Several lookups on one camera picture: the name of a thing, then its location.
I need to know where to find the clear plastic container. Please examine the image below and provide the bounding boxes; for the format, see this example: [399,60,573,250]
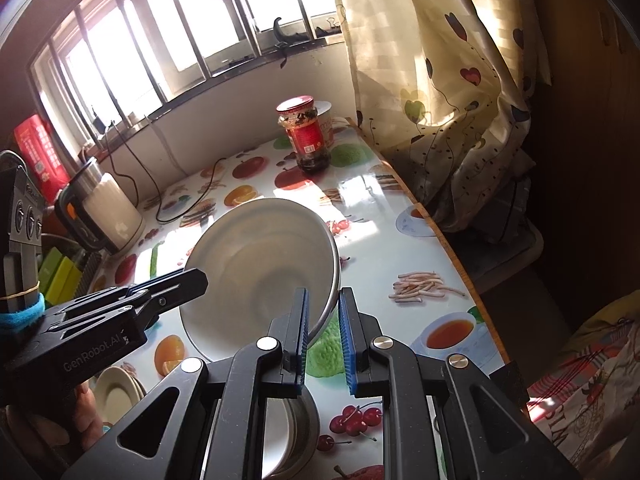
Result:
[315,101,348,145]

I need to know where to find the black cable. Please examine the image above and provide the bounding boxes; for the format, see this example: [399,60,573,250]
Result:
[107,122,228,224]

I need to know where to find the grey cloth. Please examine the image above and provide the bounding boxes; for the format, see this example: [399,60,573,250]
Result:
[435,160,546,286]

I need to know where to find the olive green box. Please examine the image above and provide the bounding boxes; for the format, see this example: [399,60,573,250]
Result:
[39,251,63,293]

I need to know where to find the fruit printed tablecloth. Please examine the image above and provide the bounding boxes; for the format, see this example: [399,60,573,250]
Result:
[90,117,511,480]

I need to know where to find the dark wooden cabinet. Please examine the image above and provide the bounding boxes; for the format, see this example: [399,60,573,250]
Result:
[525,0,640,311]

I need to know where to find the striped storage basket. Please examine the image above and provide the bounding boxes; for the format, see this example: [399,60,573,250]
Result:
[75,250,104,301]

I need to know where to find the steel bowl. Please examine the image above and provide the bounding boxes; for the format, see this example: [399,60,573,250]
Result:
[260,390,321,479]
[178,197,342,363]

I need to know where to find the steel and white electric kettle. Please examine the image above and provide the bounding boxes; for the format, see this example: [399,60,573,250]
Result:
[54,156,147,256]

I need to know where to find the printed blanket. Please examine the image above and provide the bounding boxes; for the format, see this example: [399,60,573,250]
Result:
[525,292,640,480]

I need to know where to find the red plastic bag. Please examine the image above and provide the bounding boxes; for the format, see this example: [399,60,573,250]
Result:
[13,114,71,201]

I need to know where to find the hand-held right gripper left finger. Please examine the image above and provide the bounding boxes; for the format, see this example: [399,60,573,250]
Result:
[62,287,311,480]

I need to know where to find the red label sauce jar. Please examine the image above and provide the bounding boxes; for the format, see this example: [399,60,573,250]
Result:
[276,96,332,173]

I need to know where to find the barred window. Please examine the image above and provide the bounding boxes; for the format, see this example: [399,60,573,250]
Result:
[27,0,351,131]

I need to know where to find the person's left hand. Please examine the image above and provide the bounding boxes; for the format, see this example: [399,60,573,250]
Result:
[7,381,104,466]

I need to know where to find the white cable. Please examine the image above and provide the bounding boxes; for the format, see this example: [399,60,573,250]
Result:
[150,125,188,176]

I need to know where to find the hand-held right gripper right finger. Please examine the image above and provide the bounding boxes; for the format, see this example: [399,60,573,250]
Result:
[338,287,583,480]

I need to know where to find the heart printed curtain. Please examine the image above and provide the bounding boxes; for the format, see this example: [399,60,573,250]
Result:
[325,0,538,231]

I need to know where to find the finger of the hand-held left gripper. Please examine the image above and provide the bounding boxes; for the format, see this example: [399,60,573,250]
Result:
[125,267,209,331]
[117,269,189,304]

